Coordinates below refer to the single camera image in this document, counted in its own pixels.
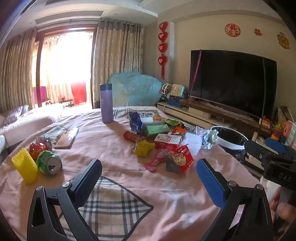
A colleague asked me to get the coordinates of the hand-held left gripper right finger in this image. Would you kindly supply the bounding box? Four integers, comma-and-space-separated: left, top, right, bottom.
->
196, 159, 274, 241

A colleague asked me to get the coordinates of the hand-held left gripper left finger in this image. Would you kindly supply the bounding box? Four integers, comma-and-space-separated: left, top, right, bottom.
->
28, 159, 102, 241

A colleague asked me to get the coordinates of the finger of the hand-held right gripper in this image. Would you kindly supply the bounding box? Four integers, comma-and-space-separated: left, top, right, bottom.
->
265, 138, 288, 155
245, 140, 274, 161

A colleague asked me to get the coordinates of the black bin with white rim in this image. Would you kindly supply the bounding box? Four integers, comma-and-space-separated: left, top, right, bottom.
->
210, 126, 249, 164

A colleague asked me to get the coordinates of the orange snack wrapper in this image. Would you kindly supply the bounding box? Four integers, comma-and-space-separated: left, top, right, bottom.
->
172, 126, 187, 136

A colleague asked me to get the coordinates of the blue snack bag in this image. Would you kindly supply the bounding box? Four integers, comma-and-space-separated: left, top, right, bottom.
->
129, 112, 145, 135

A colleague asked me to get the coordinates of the person's right hand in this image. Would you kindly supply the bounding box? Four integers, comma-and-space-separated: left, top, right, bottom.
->
269, 185, 296, 223

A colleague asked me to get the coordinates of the orange toy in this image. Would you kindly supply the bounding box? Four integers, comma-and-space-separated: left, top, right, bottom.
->
261, 116, 271, 133

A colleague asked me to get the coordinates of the red snack bag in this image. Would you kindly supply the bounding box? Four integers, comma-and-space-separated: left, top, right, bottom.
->
165, 144, 195, 175

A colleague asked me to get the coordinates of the green drink can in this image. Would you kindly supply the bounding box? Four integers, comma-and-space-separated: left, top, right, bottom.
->
36, 150, 63, 176

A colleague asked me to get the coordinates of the white paper napkin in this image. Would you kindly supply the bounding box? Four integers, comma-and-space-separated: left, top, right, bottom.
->
184, 133, 203, 156

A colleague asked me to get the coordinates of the crumpled white paper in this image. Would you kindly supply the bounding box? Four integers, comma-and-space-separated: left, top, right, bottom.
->
196, 126, 219, 149

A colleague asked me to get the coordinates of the pink tablecloth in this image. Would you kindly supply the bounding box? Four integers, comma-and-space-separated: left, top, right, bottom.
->
0, 106, 266, 241

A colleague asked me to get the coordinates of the crushed red can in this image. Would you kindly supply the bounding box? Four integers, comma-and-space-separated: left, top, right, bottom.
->
29, 140, 53, 161

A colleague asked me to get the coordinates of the pink wrapper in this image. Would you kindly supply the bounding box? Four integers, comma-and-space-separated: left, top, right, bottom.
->
143, 149, 172, 172

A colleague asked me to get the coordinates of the crumpled yellow foam net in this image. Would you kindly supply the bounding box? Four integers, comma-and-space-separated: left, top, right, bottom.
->
131, 140, 155, 158

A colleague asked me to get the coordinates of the white and red box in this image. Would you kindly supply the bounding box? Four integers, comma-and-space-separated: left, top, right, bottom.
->
154, 133, 182, 150

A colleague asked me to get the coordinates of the yellow foam net sleeve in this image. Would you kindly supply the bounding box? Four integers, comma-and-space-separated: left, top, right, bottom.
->
11, 148, 39, 184

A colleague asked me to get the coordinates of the white and brown tv stand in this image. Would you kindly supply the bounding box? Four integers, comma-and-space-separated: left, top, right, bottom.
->
157, 98, 279, 149

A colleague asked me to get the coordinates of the black television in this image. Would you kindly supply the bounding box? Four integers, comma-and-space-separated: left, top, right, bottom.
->
189, 49, 278, 121

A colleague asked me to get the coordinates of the green snack wrapper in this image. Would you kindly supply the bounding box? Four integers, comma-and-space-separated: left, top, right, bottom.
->
164, 118, 179, 128

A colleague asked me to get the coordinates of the purple thermos bottle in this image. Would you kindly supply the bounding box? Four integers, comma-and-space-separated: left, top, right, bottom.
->
100, 83, 114, 124

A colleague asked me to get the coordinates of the green carton box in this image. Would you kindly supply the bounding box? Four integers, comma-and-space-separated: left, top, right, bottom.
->
144, 123, 171, 138

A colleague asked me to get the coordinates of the red cloth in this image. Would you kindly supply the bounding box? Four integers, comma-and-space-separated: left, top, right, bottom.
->
71, 81, 87, 105

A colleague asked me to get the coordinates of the colourful children's book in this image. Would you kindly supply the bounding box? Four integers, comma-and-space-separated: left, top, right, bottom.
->
129, 107, 167, 124

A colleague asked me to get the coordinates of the toy cash register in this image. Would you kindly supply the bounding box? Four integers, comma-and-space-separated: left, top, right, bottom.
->
167, 84, 188, 108

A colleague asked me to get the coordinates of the pink stick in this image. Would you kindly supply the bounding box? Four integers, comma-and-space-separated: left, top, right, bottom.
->
189, 50, 202, 99

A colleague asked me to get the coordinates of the patterned pillow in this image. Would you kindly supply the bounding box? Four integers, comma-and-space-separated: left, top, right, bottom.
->
3, 105, 30, 126

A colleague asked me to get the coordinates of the light blue covered bundle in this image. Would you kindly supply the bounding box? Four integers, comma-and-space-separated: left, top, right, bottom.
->
107, 72, 164, 108

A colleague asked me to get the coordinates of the white toy basket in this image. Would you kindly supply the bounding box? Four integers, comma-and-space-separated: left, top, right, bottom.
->
161, 83, 173, 96

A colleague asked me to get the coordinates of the beige curtain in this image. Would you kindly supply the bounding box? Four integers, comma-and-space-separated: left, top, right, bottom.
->
92, 19, 145, 109
0, 30, 36, 113

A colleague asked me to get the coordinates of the red hanging heart decoration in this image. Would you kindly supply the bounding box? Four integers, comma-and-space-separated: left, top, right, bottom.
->
158, 22, 169, 80

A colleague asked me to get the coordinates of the stacking ring toy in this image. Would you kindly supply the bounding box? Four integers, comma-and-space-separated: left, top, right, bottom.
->
270, 123, 284, 140

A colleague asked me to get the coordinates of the gold wall sticker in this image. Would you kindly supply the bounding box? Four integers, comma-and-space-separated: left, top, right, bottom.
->
277, 32, 291, 50

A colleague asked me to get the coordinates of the round red wall sticker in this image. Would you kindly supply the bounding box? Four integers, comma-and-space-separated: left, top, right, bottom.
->
225, 23, 241, 37

